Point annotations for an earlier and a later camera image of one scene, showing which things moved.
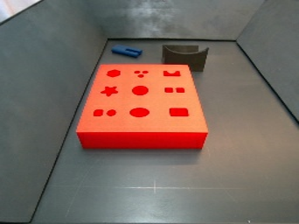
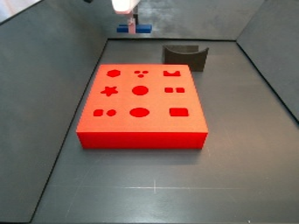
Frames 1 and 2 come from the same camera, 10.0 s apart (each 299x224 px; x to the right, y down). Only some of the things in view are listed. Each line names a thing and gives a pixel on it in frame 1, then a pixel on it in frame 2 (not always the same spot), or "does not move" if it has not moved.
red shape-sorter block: [144, 107] does not move
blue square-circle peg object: [125, 50] -> [141, 28]
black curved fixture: [184, 54] does not move
